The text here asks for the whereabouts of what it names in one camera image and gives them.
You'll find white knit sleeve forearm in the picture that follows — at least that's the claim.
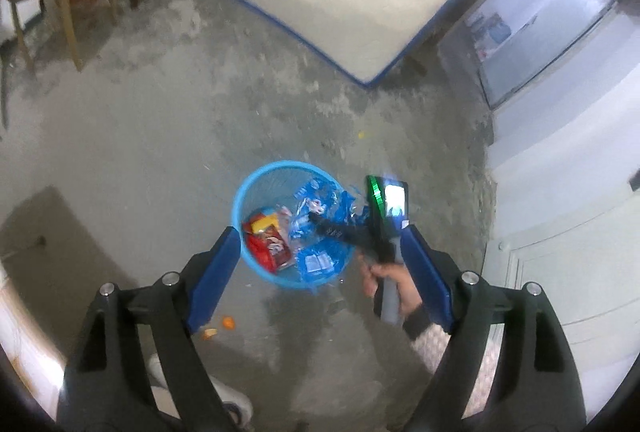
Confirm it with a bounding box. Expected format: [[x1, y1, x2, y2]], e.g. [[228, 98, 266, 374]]
[[401, 305, 504, 418]]

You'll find blue plastic trash basket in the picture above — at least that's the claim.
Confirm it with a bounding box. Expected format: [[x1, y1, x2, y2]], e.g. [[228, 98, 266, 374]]
[[231, 161, 366, 291]]

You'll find person's right hand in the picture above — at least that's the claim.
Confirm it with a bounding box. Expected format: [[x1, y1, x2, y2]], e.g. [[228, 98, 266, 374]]
[[359, 256, 422, 318]]

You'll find orange peel scrap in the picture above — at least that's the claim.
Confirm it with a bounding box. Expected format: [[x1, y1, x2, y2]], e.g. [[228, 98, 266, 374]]
[[201, 328, 218, 340]]

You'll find red snack wrapper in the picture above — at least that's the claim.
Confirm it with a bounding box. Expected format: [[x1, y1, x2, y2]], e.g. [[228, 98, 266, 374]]
[[242, 205, 294, 274]]

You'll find white shoe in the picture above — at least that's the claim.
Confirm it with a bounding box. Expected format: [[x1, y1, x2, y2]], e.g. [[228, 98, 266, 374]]
[[148, 353, 254, 429]]

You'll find orange peel piece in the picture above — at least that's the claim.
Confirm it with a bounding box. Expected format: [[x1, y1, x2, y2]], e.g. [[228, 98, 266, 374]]
[[222, 316, 235, 330]]

